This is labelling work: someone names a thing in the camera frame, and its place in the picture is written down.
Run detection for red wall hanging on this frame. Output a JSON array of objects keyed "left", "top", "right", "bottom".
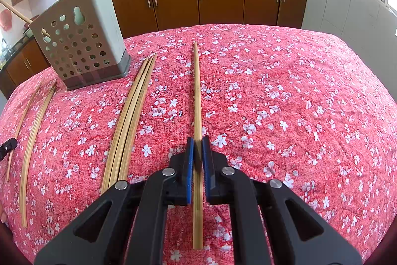
[{"left": 0, "top": 9, "right": 13, "bottom": 32}]

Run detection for reddish wooden chopstick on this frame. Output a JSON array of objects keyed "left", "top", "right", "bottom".
[{"left": 0, "top": 0, "right": 33, "bottom": 25}]

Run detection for brown wooden base cabinets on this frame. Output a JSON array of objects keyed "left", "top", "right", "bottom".
[{"left": 110, "top": 0, "right": 309, "bottom": 39}]

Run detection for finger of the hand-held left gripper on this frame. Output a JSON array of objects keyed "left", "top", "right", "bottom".
[{"left": 0, "top": 138, "right": 17, "bottom": 160}]

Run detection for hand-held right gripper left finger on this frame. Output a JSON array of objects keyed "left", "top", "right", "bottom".
[{"left": 34, "top": 137, "right": 195, "bottom": 265}]

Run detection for brown sink base cabinets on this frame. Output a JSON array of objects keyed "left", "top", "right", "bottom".
[{"left": 0, "top": 38, "right": 51, "bottom": 99}]

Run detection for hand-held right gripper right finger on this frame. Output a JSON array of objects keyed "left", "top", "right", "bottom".
[{"left": 202, "top": 136, "right": 363, "bottom": 265}]

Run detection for grey perforated chopstick holder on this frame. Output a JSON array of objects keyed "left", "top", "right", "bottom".
[{"left": 29, "top": 0, "right": 131, "bottom": 91}]

